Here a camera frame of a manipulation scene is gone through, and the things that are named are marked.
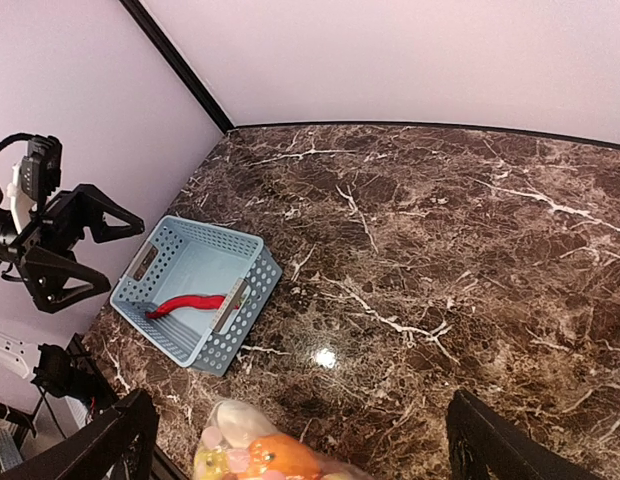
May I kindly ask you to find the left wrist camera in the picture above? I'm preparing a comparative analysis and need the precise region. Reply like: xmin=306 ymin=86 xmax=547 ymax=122
xmin=6 ymin=135 xmax=62 ymax=233

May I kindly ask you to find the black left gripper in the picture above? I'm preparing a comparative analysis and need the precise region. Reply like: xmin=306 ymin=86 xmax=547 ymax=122
xmin=12 ymin=184 xmax=144 ymax=314

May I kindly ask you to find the clear zip top bag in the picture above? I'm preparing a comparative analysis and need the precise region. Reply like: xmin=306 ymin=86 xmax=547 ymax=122
xmin=192 ymin=399 xmax=371 ymax=480

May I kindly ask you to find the orange toy fruit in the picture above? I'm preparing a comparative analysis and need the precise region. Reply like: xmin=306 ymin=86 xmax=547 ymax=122
xmin=238 ymin=433 xmax=322 ymax=479

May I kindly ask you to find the red toy chili pepper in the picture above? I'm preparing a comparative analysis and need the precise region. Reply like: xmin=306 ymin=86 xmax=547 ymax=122
xmin=144 ymin=294 xmax=226 ymax=320

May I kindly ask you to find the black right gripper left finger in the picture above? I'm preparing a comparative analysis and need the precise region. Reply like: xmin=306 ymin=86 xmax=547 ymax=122
xmin=0 ymin=389 xmax=159 ymax=480

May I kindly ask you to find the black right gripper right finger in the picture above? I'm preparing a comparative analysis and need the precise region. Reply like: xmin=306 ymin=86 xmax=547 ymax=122
xmin=447 ymin=389 xmax=596 ymax=480

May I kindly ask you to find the black left corner frame post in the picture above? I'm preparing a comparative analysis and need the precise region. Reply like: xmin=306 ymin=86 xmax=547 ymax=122
xmin=119 ymin=0 xmax=235 ymax=134

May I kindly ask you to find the light blue plastic basket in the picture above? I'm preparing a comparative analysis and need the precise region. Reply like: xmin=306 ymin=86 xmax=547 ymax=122
xmin=110 ymin=216 xmax=282 ymax=376

